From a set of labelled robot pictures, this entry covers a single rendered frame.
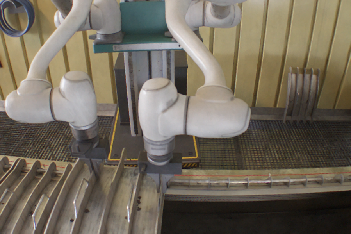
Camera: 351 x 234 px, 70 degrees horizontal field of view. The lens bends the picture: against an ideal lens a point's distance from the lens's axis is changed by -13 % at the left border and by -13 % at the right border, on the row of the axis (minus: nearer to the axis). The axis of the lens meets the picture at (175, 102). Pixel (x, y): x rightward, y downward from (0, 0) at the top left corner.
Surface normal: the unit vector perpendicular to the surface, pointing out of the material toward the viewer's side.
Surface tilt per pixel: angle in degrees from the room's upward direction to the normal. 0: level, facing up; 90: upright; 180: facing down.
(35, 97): 36
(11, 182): 90
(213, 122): 71
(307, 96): 76
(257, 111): 90
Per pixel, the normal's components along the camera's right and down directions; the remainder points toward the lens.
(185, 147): 0.00, -0.86
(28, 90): 0.06, -0.47
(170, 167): -0.05, 0.52
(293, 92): -0.04, 0.25
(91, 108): 0.84, 0.30
